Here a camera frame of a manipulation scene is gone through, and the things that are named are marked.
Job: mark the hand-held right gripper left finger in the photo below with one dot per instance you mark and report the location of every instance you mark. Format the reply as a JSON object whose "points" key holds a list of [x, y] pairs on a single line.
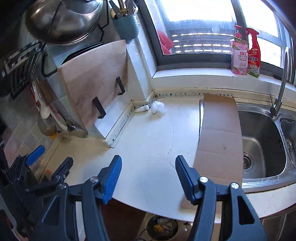
{"points": [[112, 180]]}

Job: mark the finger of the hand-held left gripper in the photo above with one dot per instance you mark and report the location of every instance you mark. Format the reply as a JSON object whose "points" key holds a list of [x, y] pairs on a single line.
{"points": [[63, 169], [34, 155]]}

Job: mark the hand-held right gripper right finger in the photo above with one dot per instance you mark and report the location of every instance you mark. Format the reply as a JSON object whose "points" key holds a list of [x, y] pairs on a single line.
{"points": [[185, 180]]}

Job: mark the round dark trash bin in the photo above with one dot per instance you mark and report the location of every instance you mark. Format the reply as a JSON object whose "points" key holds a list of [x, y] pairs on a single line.
{"points": [[150, 226]]}

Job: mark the white plastic bag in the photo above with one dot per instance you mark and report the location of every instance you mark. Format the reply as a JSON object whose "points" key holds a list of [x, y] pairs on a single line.
{"points": [[158, 108]]}

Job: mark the steel mesh strainer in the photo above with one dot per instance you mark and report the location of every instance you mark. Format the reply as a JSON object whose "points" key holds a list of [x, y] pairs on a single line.
{"points": [[46, 127]]}

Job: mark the white slotted spoon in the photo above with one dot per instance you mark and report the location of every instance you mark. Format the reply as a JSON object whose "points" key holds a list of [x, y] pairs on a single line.
{"points": [[59, 125]]}

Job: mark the white rice paddle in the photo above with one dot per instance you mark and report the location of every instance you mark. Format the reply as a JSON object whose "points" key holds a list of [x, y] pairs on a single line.
{"points": [[44, 112]]}

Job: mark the brown cardboard sheet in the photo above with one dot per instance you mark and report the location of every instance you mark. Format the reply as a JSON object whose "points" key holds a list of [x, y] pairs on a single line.
{"points": [[219, 139]]}

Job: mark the small white bottle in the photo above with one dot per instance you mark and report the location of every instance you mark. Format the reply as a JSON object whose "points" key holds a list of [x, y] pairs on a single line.
{"points": [[142, 109]]}

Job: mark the stainless steel sink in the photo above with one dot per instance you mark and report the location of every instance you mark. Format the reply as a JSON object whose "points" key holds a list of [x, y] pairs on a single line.
{"points": [[261, 143]]}

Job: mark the wooden cutting board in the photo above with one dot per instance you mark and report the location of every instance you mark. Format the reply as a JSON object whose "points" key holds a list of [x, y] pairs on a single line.
{"points": [[92, 78]]}

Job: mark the steel kitchen faucet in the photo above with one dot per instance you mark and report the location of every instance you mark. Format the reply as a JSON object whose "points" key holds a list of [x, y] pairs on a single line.
{"points": [[276, 106]]}

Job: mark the pink detergent bottle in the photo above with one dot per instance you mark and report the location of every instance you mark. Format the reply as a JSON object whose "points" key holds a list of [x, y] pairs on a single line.
{"points": [[239, 58]]}

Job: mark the steel wok on rack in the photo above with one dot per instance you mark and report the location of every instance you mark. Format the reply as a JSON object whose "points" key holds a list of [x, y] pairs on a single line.
{"points": [[62, 20]]}

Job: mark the red spray bottle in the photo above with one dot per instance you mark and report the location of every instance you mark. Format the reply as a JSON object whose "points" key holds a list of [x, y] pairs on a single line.
{"points": [[253, 60]]}

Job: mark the red cloth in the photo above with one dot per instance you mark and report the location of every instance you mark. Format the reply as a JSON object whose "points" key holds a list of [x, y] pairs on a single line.
{"points": [[165, 42]]}

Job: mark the dark framed window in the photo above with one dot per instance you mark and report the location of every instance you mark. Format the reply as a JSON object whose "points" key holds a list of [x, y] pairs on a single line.
{"points": [[150, 34]]}

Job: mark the blue utensil holder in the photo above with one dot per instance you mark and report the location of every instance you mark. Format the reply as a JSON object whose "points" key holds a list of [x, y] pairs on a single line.
{"points": [[126, 29]]}

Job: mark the set of kitchen cutlery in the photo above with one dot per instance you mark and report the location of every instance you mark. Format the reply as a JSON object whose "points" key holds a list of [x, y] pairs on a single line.
{"points": [[126, 9]]}

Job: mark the metal wall hook rail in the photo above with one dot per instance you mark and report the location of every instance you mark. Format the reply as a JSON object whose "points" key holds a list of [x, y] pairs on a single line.
{"points": [[22, 58]]}

